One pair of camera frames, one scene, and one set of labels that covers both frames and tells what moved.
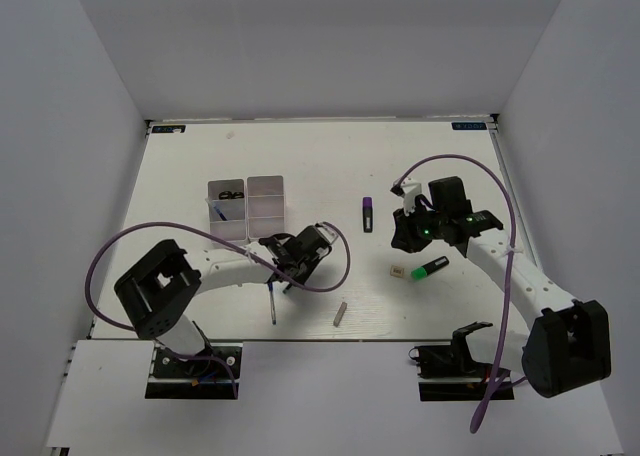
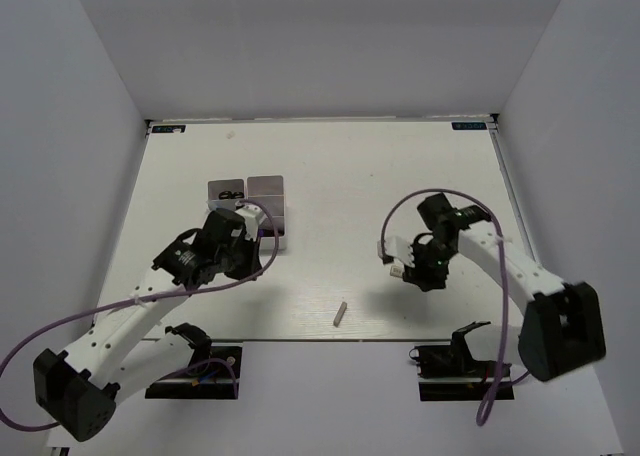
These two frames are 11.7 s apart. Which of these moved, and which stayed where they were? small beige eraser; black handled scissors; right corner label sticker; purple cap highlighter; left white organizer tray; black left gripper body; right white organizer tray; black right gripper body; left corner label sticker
Moved: purple cap highlighter; black left gripper body; black right gripper body
Stayed: left corner label sticker; right corner label sticker; left white organizer tray; right white organizer tray; black handled scissors; small beige eraser
